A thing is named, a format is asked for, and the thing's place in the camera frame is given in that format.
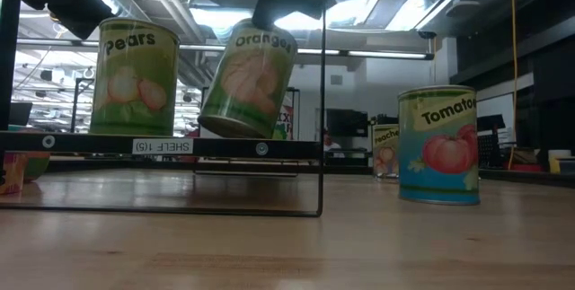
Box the black metal stand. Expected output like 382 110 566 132
70 77 96 134

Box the whiteboard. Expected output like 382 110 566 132
475 92 516 145

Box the multicoloured labelled can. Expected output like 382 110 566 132
24 126 51 182

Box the wooden shelf with black frame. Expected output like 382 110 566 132
0 0 325 218

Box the white tube light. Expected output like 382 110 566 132
296 48 435 61

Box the colourful printed sign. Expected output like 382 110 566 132
272 103 296 141

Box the black rack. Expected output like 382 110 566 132
476 114 508 170

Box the red tray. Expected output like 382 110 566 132
507 162 545 173

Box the white shelf label sticker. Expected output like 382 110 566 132
132 138 194 155

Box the black monitor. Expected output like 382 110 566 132
326 109 369 138

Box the yellow white container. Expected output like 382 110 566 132
547 148 572 174

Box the black aluminium table frame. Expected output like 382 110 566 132
47 158 575 189

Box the green pears can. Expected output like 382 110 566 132
88 16 181 137

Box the green oranges can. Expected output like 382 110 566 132
197 18 298 140

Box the blue tomatoes can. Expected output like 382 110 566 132
397 84 482 207

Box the peaches can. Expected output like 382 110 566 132
371 123 401 180

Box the orange yellow labelled can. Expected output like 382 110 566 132
0 123 27 196

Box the person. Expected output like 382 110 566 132
322 130 345 153

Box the yellow hanging cable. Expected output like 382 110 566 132
509 0 518 171

